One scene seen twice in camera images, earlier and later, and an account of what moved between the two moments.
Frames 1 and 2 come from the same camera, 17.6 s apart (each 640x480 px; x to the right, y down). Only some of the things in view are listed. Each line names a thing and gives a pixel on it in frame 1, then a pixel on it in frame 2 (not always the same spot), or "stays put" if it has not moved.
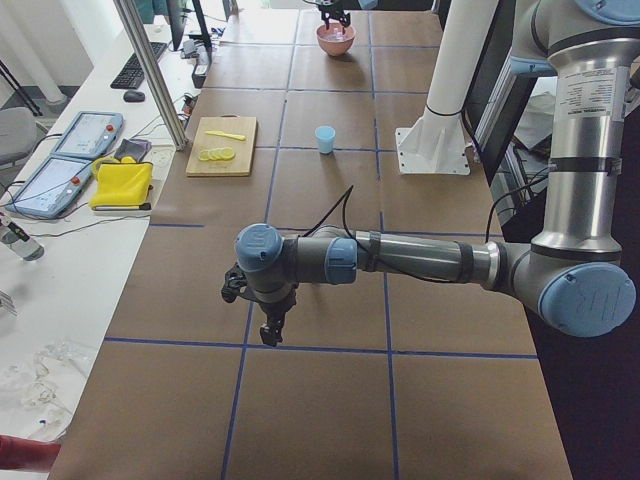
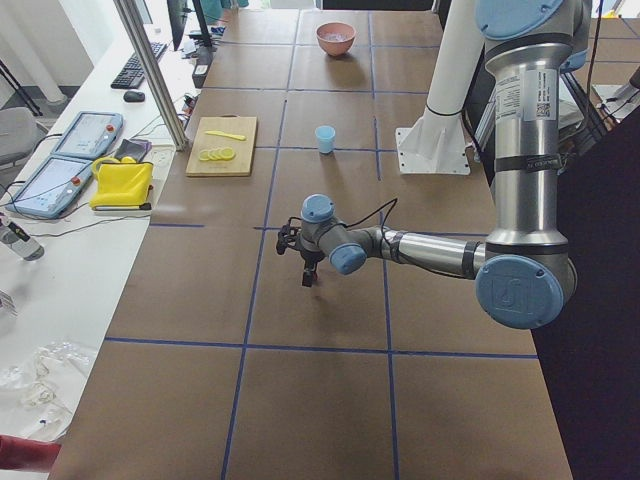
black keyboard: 132,75 stays put
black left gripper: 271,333 → 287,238
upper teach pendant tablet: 89,136 stays put
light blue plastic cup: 325,135 stays put
